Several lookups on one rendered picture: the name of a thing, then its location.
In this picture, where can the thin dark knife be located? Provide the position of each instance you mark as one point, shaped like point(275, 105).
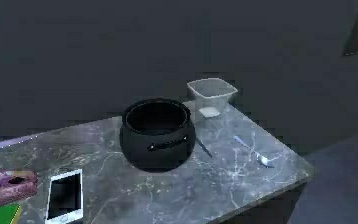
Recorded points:
point(203, 148)

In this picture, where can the black round pot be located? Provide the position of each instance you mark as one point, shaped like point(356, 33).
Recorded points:
point(157, 140)

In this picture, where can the clear square plastic container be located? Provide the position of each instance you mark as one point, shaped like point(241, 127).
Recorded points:
point(211, 91)

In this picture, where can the grey marble table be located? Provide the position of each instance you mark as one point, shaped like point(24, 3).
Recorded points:
point(173, 190)

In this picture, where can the silver spoon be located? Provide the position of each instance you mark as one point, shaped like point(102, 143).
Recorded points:
point(253, 151)

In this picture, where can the white smartphone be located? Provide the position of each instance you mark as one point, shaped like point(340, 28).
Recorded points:
point(64, 196)

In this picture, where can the pink tissue box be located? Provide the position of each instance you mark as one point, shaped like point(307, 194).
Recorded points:
point(10, 186)

